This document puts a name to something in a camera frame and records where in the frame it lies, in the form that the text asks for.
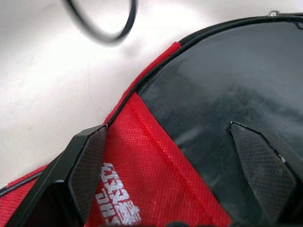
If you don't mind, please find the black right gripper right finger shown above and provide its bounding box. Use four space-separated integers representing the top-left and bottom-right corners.
227 122 303 225

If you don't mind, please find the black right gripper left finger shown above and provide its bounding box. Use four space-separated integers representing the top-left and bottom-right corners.
4 124 109 227

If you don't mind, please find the black cable loop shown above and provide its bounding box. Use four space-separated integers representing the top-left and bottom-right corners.
62 0 138 43

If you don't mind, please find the red and black paddle case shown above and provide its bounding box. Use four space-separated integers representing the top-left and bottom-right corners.
0 11 303 227

